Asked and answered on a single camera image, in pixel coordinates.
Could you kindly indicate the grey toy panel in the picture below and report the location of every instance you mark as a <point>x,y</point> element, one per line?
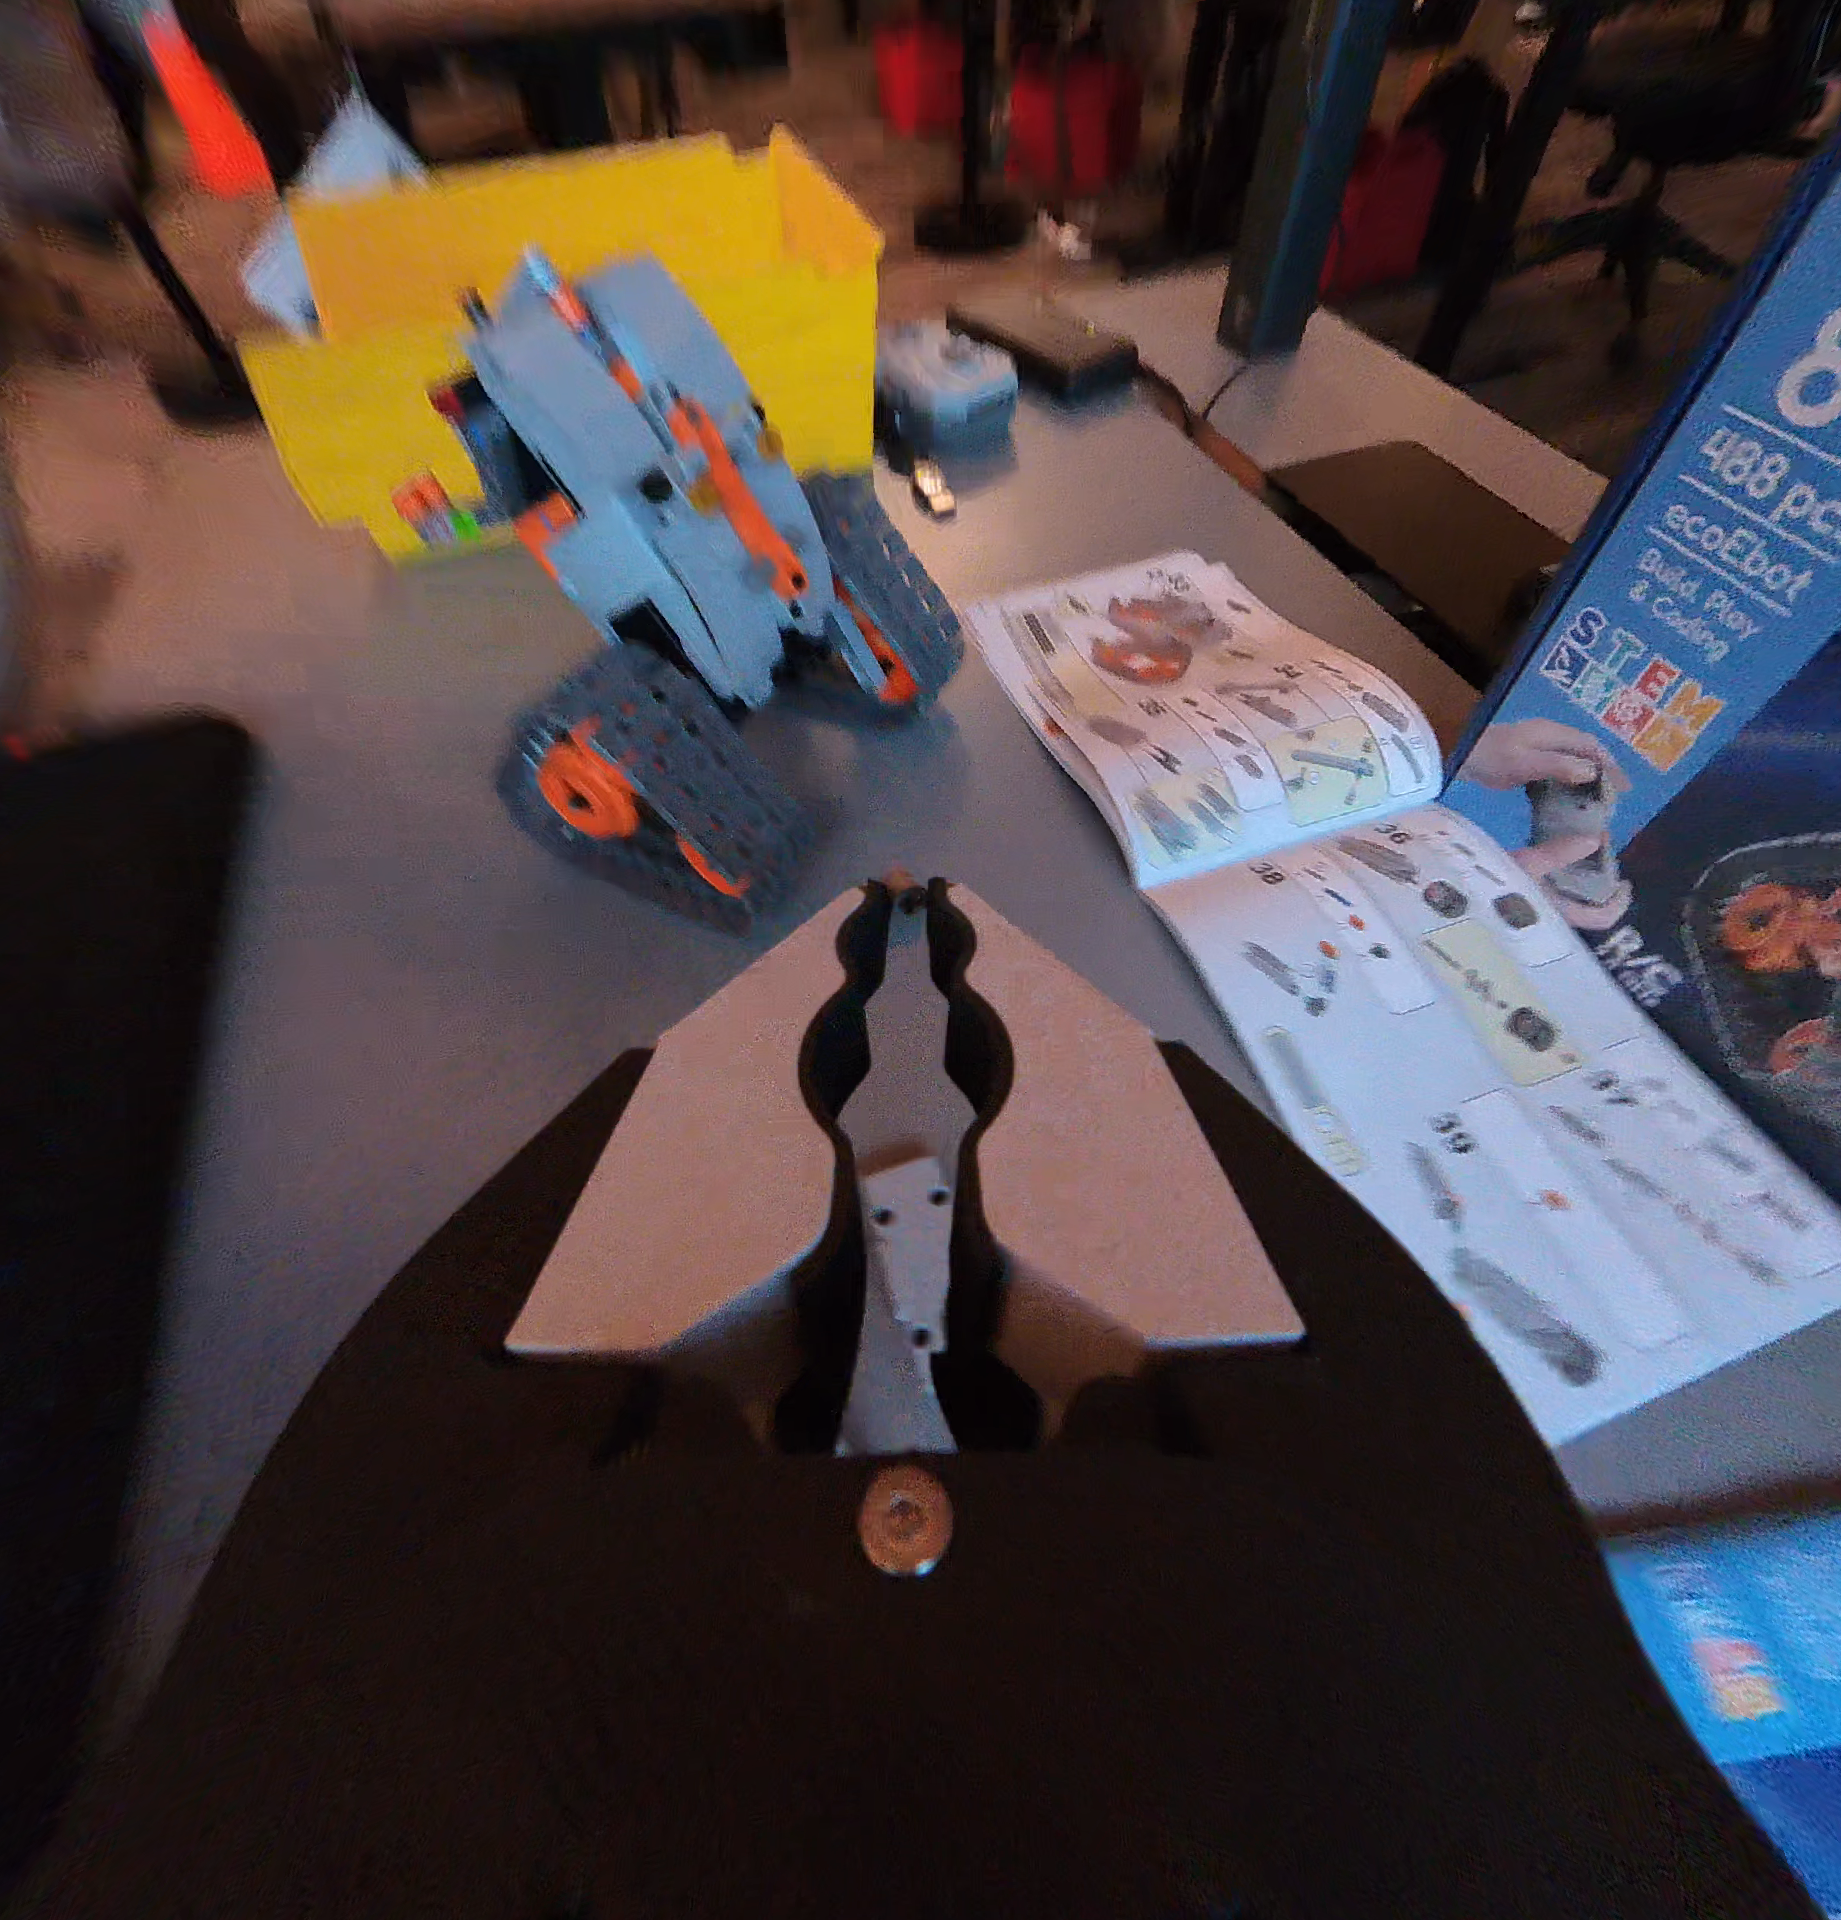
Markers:
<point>905,1275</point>

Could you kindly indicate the blue leaflet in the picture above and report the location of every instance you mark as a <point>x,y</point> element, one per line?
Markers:
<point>1758,1621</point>

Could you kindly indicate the dark monitor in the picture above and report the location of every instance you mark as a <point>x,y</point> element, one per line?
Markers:
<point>1304,152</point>

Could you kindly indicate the black flat device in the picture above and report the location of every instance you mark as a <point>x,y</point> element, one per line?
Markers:
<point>1430,526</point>

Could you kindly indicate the grey orange tracked toy robot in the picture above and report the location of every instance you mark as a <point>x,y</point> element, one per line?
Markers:
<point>664,495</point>

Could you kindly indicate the black perforated chair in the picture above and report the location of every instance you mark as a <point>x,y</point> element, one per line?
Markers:
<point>95,1201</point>

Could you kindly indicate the neighbouring grey desk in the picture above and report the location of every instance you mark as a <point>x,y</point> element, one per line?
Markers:
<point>1383,392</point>

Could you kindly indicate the blue robot kit box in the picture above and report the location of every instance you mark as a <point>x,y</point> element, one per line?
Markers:
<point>1731,495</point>

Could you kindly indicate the yellow storage bin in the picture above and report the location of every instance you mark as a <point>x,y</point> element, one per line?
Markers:
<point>633,227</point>

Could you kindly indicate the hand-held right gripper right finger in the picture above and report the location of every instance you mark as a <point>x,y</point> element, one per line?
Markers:
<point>1146,1201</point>

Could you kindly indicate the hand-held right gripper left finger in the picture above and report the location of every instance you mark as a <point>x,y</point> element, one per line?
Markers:
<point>680,1201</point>

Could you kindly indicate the black office chair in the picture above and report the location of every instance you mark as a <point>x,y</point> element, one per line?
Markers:
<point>1684,119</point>

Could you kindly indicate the orange traffic cone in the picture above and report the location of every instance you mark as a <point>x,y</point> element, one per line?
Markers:
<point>207,104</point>

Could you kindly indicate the open instruction booklet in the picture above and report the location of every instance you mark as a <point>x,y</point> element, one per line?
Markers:
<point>1458,1081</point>

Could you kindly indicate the grey toy motor block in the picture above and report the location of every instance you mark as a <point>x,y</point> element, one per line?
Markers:
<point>942,392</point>

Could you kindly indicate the black power adapter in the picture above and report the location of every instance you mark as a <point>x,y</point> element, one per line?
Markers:
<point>1048,344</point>

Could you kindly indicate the red storage bin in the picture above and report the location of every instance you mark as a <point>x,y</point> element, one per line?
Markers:
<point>915,69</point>
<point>1383,211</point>
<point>1070,113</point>

